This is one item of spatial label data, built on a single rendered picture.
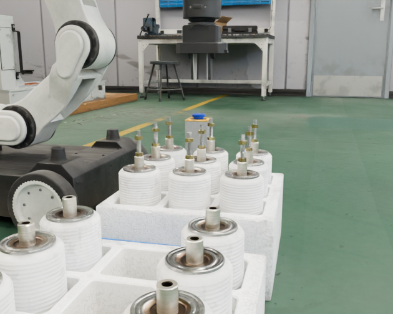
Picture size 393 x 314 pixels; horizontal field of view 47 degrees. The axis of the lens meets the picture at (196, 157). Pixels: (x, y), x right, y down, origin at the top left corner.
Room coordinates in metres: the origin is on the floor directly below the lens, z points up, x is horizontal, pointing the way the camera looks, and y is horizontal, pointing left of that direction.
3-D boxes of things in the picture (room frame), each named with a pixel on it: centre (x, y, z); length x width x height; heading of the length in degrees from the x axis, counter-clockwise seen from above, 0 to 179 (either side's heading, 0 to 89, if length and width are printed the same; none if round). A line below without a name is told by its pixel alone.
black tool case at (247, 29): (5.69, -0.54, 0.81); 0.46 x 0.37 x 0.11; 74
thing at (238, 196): (0.95, -0.10, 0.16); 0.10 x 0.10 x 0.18
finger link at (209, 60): (1.08, -0.03, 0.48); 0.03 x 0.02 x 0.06; 165
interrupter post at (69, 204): (0.69, 0.21, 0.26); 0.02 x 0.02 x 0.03
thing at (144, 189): (1.00, 0.13, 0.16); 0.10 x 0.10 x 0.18
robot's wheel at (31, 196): (1.18, 0.42, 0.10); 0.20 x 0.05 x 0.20; 74
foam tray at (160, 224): (1.09, -0.01, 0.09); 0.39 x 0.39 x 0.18; 77
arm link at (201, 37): (1.09, -0.01, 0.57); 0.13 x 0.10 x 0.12; 75
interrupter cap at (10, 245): (0.58, 0.23, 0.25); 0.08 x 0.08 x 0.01
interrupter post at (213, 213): (0.64, -0.02, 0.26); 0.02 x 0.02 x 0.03
